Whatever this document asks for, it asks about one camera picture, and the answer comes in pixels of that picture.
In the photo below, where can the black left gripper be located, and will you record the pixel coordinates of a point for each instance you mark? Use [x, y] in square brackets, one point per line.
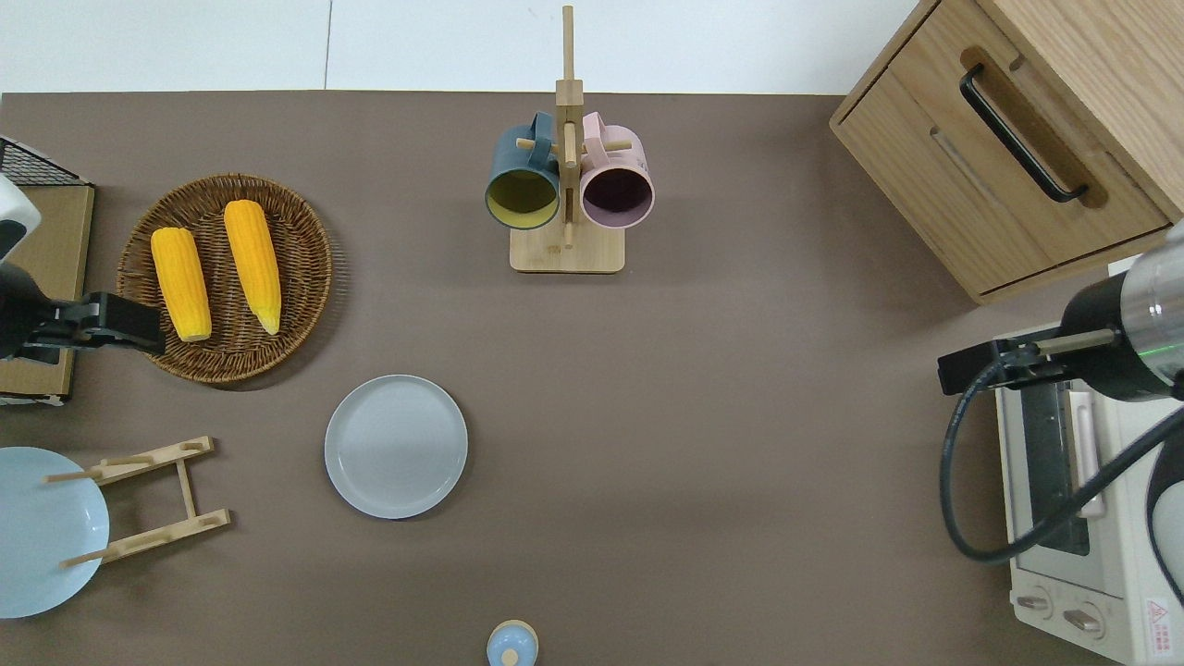
[125, 322]

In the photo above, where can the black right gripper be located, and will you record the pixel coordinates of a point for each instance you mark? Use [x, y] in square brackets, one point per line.
[967, 370]

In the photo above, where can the gray plate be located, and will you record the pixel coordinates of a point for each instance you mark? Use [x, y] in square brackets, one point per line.
[396, 447]

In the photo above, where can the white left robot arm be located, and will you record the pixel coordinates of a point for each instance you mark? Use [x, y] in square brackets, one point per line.
[14, 217]

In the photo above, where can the wooden plate rack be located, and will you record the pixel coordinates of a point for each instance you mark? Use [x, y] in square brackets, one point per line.
[157, 456]

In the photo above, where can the light blue plate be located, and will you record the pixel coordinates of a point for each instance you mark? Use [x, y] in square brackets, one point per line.
[46, 536]

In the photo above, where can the yellow corn cob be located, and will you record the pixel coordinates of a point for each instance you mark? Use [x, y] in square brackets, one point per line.
[252, 264]
[181, 282]

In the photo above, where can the brown wicker basket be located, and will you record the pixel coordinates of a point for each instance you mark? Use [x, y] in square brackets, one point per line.
[305, 268]

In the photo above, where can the wooden cabinet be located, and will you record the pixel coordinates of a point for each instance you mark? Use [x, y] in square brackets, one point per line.
[934, 166]

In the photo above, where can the toaster oven knob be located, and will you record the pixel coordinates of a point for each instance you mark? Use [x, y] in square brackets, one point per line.
[1034, 602]
[1082, 622]

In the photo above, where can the cream toaster oven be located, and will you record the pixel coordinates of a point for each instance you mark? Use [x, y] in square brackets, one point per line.
[1124, 597]

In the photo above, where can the brown table mat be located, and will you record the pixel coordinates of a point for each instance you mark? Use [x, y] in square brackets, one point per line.
[694, 416]

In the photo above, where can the pink mug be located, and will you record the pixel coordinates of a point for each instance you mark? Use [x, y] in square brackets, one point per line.
[618, 162]

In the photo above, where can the wooden mug rack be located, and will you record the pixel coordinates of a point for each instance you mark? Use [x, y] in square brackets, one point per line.
[566, 254]

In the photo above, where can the dark blue mug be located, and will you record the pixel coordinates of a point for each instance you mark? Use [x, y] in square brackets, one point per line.
[518, 157]

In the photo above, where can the blue lidded jar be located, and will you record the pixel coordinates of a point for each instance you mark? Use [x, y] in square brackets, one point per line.
[511, 643]

